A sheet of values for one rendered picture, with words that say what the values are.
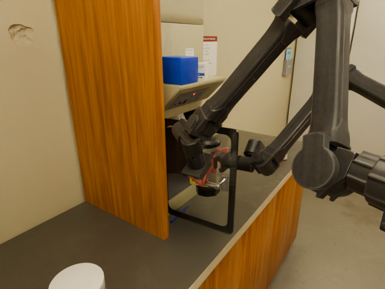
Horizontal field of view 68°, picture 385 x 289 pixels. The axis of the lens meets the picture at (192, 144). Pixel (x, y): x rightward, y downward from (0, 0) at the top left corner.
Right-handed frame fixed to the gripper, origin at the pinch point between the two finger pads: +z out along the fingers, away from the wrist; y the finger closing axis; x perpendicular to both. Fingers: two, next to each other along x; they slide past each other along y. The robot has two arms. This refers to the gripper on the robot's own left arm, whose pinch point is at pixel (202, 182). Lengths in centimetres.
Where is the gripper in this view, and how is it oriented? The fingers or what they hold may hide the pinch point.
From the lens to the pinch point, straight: 96.8
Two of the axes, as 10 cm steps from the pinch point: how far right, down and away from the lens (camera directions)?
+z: 2.2, 7.4, 6.4
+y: -4.8, 6.5, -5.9
